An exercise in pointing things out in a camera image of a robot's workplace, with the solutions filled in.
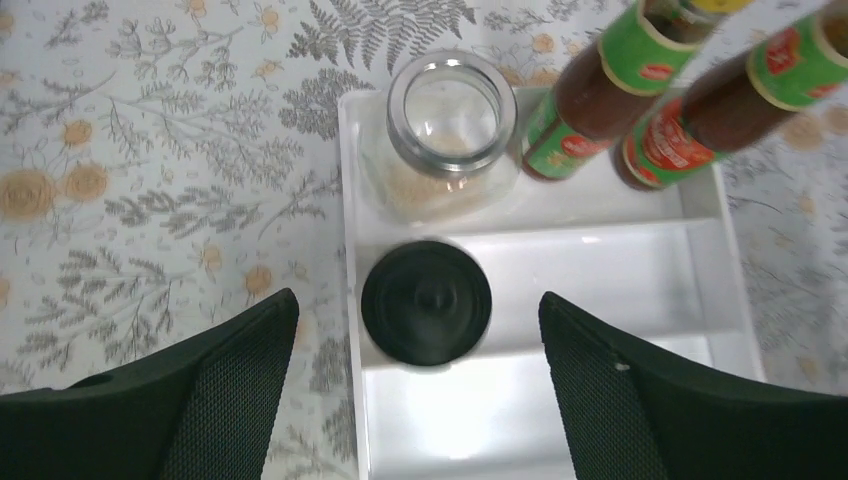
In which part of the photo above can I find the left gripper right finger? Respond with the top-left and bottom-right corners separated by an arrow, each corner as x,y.
538,292 -> 847,479

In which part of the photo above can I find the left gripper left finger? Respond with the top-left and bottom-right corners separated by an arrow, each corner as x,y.
1,289 -> 299,479

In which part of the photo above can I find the white plastic organizer tray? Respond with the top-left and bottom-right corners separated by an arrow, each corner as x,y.
338,90 -> 763,479

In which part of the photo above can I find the black cap white bean jar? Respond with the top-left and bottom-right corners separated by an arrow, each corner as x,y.
360,240 -> 492,368

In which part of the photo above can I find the clear glass jar metal rim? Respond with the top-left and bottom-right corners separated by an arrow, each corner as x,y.
358,50 -> 519,225

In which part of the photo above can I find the red label sauce bottle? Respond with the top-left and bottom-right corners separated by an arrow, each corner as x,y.
612,1 -> 847,191

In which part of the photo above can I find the green label sauce bottle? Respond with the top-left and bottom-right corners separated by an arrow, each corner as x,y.
520,0 -> 749,181

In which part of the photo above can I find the floral table mat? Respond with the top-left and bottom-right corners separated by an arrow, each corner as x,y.
1,1 -> 847,479

